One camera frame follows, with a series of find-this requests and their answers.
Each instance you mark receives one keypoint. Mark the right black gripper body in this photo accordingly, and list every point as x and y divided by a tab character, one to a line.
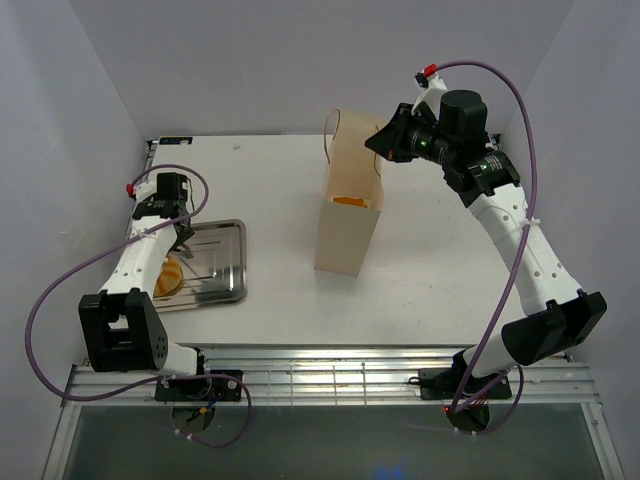
425	139

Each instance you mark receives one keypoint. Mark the metal tongs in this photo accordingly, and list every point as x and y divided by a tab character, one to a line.
182	247

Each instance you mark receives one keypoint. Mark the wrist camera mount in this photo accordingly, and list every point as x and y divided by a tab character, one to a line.
433	88
141	191

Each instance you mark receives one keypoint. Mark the beige paper bag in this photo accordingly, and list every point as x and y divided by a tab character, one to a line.
352	194

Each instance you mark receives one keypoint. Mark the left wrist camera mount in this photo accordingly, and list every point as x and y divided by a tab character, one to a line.
141	191

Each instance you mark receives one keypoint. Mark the aluminium rail frame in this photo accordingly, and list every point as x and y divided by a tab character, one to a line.
340	413

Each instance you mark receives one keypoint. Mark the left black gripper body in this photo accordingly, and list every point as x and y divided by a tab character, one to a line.
185	234

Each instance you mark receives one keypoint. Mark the sesame twisted bread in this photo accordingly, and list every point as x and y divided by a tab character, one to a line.
351	201

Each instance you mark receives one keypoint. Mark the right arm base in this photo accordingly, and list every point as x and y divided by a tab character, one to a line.
442	384

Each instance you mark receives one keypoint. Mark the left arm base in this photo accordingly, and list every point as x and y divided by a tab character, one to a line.
202	390

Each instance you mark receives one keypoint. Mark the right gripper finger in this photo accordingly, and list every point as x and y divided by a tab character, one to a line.
404	115
385	142

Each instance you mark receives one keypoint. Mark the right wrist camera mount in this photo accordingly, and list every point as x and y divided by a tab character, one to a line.
433	88

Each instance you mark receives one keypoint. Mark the left blue table label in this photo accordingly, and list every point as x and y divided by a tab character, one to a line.
175	141

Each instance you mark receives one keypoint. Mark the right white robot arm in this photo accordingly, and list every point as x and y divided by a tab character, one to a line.
558	313

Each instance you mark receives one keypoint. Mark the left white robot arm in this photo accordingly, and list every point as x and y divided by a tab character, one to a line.
122	330

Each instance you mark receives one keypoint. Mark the fake croissant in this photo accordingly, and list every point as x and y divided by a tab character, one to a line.
170	279

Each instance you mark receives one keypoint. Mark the steel tray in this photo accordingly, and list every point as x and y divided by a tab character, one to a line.
216	274

